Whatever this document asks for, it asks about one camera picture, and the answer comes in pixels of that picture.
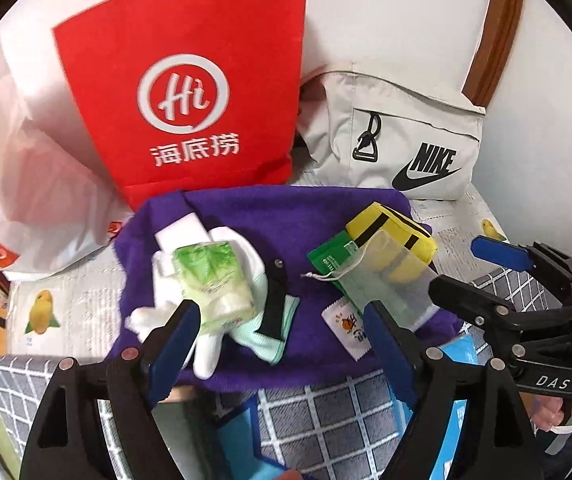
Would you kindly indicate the newspaper print sheet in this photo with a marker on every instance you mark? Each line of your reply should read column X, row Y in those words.
column 86, row 295

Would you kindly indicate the wooden door frame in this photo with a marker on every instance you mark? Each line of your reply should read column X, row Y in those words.
column 497, row 39

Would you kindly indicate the grey checked bed cover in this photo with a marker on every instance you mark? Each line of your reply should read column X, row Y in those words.
column 347, row 429

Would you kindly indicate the white Miniso plastic bag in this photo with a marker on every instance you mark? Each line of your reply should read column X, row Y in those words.
column 53, row 210

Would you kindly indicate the red Haidilao paper bag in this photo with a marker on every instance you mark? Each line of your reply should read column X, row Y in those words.
column 183, row 95

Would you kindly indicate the white sponge block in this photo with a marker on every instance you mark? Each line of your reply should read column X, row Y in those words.
column 186, row 231

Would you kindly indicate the sheer organza drawstring pouch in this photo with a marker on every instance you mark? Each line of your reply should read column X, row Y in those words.
column 408, row 304

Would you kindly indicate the green tissue pack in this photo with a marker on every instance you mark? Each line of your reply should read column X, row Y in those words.
column 210, row 274

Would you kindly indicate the mint green sock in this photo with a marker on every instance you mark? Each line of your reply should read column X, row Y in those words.
column 266, row 334

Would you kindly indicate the small white snack sachet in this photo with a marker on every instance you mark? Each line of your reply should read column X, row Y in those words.
column 346, row 324

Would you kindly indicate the beige Nike bag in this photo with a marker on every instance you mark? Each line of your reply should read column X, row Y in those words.
column 375, row 125

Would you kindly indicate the purple fleece towel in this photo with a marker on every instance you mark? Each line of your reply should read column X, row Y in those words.
column 281, row 222

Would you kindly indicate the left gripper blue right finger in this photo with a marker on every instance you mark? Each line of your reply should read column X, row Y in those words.
column 386, row 338

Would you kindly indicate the green packet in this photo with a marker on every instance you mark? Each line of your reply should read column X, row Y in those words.
column 332, row 254

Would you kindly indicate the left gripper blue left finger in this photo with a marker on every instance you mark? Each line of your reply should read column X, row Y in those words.
column 166, row 350

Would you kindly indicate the yellow mini bag pouch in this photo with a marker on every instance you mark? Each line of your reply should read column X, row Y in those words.
column 395, row 244

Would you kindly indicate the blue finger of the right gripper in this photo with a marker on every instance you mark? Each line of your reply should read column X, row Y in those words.
column 503, row 254
column 470, row 304

